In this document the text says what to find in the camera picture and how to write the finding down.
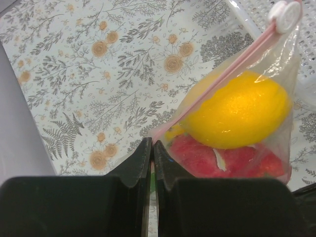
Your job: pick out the red fake dragon fruit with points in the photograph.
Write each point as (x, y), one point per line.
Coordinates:
(206, 162)

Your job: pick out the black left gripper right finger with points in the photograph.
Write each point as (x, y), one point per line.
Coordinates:
(218, 207)

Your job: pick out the white plastic mesh basket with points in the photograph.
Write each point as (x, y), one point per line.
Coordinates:
(291, 19)

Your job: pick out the floral patterned table mat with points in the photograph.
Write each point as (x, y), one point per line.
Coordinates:
(100, 75)

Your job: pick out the yellow fake lemon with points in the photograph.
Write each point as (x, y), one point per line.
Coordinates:
(244, 112)

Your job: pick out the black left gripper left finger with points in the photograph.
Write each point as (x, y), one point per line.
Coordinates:
(113, 205)

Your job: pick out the clear zip top bag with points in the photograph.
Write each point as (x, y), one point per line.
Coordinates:
(268, 55)

